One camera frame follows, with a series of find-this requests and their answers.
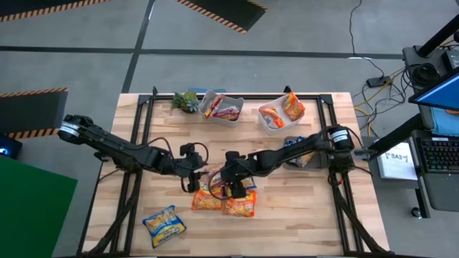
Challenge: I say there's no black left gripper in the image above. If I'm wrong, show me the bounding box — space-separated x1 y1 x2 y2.
175 157 208 194

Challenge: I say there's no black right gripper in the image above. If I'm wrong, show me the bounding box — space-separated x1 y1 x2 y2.
220 161 252 200

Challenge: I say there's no orange chicken ramen packet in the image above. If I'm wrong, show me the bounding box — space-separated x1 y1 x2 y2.
190 182 224 211
282 92 306 122
258 107 287 129
222 189 257 219

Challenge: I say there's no red beef ramen packet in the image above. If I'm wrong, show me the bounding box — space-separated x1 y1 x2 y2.
204 93 225 119
214 106 241 122

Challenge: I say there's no succulent plant in dark pot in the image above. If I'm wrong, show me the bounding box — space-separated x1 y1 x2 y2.
170 91 200 115

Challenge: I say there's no grey plastic bin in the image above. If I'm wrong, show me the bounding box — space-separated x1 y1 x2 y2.
282 135 329 171

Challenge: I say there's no white plastic bin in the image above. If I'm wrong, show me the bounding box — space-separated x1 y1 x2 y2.
257 93 306 136
198 89 245 129

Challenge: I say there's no white labelled paper sheet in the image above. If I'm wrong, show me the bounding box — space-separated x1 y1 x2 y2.
376 142 419 181

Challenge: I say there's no green floor mat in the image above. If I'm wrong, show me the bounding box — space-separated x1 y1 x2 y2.
0 154 79 258

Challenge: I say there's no black computer cart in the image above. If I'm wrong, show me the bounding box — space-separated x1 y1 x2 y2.
369 14 459 219

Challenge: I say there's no black hazard-striped floor mat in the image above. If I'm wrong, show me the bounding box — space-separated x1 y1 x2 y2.
0 0 112 23
0 87 69 140
174 0 268 35

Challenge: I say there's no black power strip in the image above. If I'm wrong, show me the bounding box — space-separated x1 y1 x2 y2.
366 75 392 88

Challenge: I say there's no black device with blue light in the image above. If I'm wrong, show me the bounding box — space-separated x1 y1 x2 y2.
0 134 23 161

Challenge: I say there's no black keyboard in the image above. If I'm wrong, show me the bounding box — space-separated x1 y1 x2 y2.
417 138 459 175

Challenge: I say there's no blue cloth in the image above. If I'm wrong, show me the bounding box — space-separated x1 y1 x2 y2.
430 106 459 136

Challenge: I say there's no computer monitor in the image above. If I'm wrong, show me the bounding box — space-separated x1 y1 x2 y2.
408 70 459 112

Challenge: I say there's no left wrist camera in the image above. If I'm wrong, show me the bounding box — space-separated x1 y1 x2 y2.
179 142 200 159

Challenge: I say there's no black metal table frame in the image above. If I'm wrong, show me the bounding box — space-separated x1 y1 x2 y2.
77 85 395 258

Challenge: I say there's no yellow floor cable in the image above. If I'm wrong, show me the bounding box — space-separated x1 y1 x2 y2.
354 77 395 139

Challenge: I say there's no black floor cable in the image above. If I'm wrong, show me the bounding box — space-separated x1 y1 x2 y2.
348 0 385 78

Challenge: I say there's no coiled black cable bundle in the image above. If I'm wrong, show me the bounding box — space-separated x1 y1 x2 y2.
408 62 441 87

